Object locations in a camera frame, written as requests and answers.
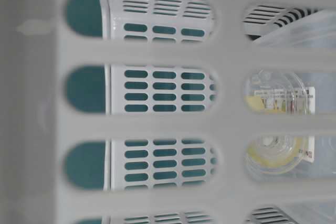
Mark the white plastic shopping basket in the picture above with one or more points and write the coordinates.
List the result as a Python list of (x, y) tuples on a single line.
[(38, 126)]

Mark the clear tape dispenser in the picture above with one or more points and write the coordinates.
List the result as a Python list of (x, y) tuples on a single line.
[(271, 156)]

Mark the translucent plastic container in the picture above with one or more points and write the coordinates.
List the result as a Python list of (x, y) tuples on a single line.
[(315, 31)]

